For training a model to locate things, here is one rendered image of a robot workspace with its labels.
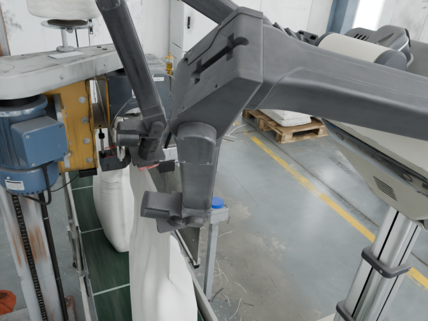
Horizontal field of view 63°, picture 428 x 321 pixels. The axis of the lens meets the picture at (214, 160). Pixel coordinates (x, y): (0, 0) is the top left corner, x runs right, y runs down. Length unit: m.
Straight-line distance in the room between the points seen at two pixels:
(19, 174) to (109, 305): 0.82
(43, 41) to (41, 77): 2.96
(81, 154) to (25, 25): 2.73
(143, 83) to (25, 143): 0.30
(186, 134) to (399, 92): 0.20
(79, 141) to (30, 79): 0.36
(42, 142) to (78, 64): 0.23
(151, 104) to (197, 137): 0.59
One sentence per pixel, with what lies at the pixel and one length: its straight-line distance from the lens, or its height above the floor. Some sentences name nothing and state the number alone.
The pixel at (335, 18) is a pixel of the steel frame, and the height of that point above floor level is 0.96.
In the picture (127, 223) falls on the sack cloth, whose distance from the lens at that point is 1.79.
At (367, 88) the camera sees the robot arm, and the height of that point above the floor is 1.58.
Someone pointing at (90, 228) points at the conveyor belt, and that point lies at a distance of 2.02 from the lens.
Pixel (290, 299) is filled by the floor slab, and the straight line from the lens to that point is 2.24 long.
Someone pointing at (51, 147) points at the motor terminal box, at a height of 1.25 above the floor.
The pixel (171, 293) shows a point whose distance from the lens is 1.11.
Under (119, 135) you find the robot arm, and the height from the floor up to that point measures 1.24.
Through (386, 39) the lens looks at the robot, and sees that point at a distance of 0.70.
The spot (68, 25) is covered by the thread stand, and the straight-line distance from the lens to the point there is 0.93.
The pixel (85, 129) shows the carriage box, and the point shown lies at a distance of 1.20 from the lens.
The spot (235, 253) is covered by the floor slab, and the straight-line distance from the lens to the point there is 2.41.
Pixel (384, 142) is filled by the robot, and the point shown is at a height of 1.39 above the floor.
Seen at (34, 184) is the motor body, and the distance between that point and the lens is 1.04.
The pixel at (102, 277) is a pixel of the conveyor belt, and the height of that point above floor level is 0.38.
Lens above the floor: 1.67
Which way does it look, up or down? 29 degrees down
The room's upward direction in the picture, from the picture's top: 5 degrees clockwise
